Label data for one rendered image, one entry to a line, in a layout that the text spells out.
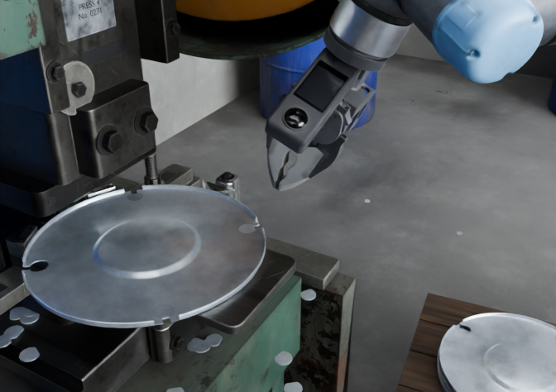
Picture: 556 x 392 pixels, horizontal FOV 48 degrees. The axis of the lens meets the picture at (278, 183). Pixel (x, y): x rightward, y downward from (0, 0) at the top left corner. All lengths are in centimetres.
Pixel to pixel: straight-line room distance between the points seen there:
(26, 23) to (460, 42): 36
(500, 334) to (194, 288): 75
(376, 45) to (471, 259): 159
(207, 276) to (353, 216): 162
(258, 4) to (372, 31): 37
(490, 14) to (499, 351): 85
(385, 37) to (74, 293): 43
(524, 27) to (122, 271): 49
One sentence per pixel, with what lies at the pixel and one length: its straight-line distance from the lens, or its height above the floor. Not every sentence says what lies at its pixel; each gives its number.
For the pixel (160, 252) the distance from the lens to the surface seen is 76.
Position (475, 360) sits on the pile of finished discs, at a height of 38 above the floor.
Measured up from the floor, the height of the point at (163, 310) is 78.
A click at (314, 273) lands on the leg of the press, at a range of 95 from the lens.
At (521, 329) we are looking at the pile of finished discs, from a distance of 134.
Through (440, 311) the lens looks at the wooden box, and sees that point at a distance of 138.
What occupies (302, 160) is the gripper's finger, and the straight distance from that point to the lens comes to 71.
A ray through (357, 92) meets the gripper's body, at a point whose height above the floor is 97.
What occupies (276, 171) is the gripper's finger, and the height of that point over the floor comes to 87.
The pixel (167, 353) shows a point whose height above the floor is 67.
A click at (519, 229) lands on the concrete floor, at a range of 238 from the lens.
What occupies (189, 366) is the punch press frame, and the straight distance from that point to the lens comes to 81.
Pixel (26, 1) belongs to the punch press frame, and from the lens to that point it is 58.
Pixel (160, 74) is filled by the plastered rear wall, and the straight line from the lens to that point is 281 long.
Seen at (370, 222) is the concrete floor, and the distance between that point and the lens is 228.
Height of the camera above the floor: 122
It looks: 29 degrees down
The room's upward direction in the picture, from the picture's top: straight up
